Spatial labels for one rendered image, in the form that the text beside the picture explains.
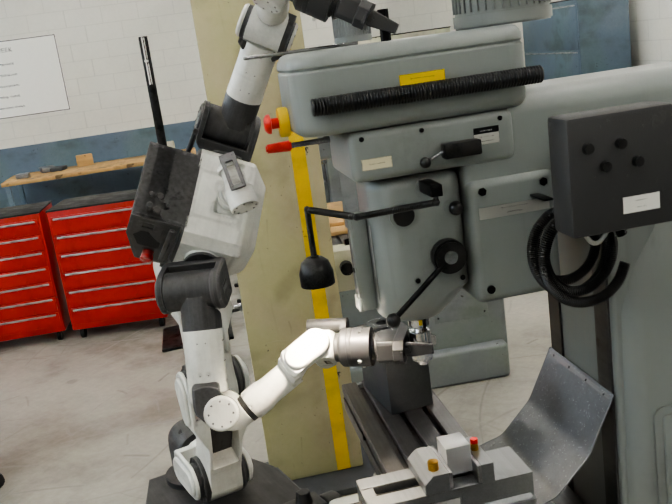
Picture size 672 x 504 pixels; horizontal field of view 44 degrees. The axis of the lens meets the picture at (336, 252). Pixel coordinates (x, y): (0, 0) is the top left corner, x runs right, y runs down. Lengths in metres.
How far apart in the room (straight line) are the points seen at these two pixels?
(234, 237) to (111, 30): 8.87
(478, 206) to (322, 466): 2.37
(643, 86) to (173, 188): 1.04
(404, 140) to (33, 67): 9.37
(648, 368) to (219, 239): 0.97
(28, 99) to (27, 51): 0.56
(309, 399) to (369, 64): 2.35
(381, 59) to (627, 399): 0.88
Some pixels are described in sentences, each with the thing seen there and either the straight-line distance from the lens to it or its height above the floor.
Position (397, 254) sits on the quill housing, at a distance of 1.69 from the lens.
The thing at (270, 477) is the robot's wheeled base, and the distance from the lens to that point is 2.81.
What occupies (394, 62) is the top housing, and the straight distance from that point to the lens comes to 1.61.
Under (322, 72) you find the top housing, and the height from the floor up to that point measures 1.85.
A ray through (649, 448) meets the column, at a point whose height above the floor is 0.98.
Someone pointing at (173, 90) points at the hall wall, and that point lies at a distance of 10.69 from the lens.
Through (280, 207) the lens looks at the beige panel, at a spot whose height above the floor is 1.27.
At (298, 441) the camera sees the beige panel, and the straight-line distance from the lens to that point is 3.81.
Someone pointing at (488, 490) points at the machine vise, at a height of 0.99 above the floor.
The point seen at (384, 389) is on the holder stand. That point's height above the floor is 1.00.
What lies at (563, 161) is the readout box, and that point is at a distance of 1.49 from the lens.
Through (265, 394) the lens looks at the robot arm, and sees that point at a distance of 1.88.
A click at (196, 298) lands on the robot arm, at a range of 1.87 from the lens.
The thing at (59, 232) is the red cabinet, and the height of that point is 0.84.
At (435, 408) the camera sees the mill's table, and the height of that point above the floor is 0.94.
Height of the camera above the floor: 1.90
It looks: 14 degrees down
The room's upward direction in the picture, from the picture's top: 8 degrees counter-clockwise
